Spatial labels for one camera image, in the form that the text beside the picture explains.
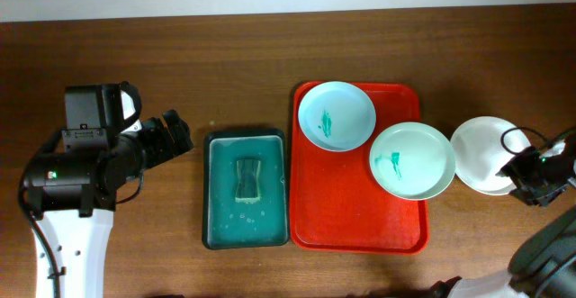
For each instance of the light blue plate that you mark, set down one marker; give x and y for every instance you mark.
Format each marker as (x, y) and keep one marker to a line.
(337, 116)

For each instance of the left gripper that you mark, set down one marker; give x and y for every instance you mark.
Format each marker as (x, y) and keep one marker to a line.
(161, 136)

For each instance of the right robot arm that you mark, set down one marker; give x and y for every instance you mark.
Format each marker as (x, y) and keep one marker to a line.
(544, 266)

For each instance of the dark green water tray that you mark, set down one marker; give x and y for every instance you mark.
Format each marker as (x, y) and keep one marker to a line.
(227, 224)

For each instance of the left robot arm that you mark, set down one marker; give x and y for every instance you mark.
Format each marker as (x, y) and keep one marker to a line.
(68, 190)

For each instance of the red plastic tray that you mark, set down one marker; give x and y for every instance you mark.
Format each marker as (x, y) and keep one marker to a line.
(336, 205)

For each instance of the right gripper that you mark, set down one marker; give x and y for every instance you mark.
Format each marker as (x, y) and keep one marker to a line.
(514, 167)

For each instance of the white plate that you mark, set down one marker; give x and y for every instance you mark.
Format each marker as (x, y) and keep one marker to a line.
(479, 154)

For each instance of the light green plate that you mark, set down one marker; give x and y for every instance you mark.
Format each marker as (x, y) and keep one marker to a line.
(412, 161)

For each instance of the green yellow sponge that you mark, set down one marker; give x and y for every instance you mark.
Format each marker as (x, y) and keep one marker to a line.
(248, 172)

